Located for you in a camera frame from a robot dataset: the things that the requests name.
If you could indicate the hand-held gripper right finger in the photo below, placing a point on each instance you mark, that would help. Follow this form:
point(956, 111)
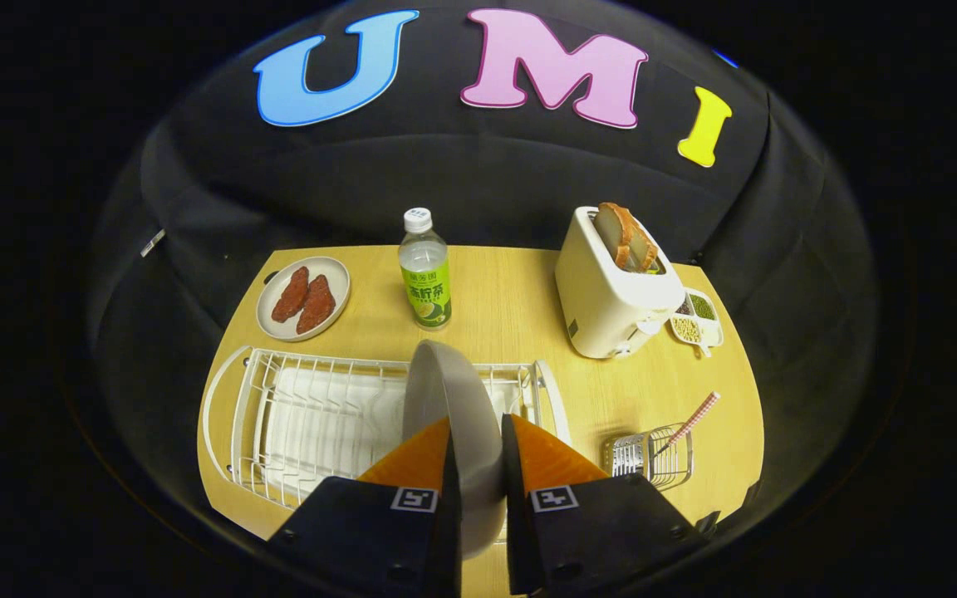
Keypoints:
point(513, 519)

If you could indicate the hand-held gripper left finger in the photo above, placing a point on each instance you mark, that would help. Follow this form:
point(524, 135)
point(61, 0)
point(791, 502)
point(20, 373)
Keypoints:
point(453, 519)

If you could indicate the grey plate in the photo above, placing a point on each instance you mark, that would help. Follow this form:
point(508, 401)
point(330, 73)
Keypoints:
point(453, 390)

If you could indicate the small beige plate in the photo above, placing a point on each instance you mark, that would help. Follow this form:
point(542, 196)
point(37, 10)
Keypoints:
point(337, 278)

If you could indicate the white divided dish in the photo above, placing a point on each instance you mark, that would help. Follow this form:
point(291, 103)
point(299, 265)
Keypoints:
point(715, 332)

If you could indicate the white ribbed drip tray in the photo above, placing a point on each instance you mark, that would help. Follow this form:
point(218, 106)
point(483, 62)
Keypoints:
point(321, 415)

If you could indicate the white toaster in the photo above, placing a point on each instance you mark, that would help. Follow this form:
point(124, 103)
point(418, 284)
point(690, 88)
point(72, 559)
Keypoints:
point(603, 307)

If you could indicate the green label drink bottle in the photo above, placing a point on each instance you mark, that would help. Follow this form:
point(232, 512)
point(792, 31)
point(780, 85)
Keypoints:
point(424, 282)

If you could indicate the red meat piece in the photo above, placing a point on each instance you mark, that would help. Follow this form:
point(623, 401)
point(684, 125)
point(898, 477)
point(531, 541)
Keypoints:
point(316, 304)
point(290, 295)

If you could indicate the pile of yellow soybeans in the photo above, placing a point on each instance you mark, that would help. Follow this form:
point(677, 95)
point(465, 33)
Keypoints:
point(686, 330)

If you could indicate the pile of red beans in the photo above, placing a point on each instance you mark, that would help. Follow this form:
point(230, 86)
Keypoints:
point(683, 309)

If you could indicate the pile of green beans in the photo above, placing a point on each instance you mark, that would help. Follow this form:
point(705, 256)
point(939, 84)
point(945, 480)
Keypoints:
point(702, 306)

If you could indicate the toast bread slice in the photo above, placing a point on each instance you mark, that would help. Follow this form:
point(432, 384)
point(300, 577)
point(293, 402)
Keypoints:
point(611, 232)
point(646, 249)

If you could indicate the black backdrop cloth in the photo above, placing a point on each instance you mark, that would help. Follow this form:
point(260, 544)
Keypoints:
point(478, 183)

